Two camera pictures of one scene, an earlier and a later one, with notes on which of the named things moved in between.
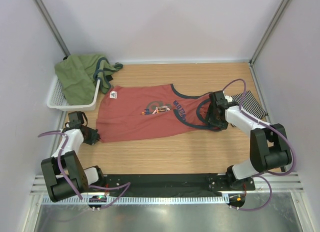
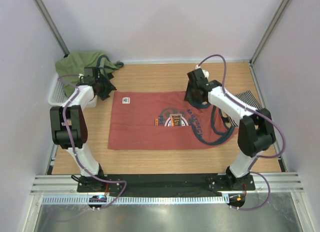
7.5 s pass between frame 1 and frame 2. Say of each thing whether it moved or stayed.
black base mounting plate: stayed
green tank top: stayed
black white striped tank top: stayed
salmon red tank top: moved
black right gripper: moved
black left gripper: moved
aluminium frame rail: stayed
